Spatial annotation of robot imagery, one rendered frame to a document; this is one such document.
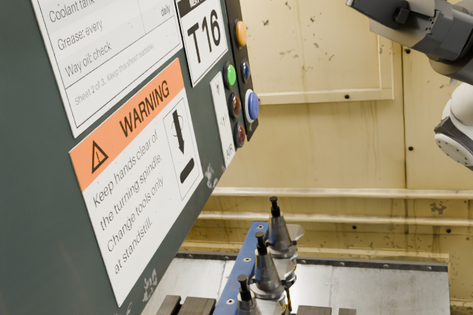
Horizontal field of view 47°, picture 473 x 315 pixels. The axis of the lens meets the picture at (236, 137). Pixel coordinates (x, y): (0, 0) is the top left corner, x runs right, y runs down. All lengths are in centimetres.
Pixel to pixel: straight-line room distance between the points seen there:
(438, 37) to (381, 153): 84
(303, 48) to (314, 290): 67
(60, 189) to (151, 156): 10
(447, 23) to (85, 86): 39
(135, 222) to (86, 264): 6
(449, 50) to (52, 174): 45
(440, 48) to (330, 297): 105
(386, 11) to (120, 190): 37
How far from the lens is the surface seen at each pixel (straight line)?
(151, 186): 38
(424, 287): 156
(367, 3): 60
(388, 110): 135
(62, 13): 30
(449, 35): 61
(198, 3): 47
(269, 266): 95
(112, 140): 33
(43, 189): 28
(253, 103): 58
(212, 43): 49
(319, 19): 128
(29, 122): 27
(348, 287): 157
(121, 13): 35
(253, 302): 86
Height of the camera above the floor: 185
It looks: 25 degrees down
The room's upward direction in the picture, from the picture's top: 10 degrees counter-clockwise
